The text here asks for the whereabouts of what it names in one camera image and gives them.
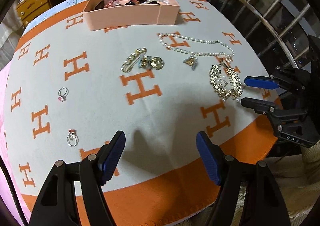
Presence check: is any metal window grille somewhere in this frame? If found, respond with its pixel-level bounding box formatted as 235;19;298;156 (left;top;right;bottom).
207;0;319;69

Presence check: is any orange white H-pattern blanket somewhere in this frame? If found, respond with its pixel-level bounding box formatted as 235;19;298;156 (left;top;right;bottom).
4;0;276;225

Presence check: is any black bead bracelet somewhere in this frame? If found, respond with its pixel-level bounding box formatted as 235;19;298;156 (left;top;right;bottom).
125;0;151;6

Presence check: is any pink jewelry box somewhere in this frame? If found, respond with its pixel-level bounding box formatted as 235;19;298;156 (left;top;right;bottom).
83;0;180;30

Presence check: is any gold pearl brooch pin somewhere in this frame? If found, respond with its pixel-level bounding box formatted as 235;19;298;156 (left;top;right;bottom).
120;47;147;73

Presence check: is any gold blue butterfly earring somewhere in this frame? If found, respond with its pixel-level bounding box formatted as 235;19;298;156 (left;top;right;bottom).
183;56;198;71

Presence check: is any red cord bracelet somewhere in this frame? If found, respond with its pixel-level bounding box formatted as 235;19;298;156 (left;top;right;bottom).
103;0;136;9

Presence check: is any silver ring pink stone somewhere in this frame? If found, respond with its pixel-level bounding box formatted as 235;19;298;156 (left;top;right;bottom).
57;87;69;102

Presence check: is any gold pearl hair comb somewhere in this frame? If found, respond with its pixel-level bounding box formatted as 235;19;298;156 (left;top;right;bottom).
209;60;243;102

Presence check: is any silver ring red stone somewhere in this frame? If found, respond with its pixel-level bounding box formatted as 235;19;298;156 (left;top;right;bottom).
67;129;79;147

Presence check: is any pearl strand in box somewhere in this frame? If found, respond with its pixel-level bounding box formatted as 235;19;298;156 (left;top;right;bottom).
142;0;170;5

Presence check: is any white pearl necklace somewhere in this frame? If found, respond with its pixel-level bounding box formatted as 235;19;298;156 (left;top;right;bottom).
157;32;235;63

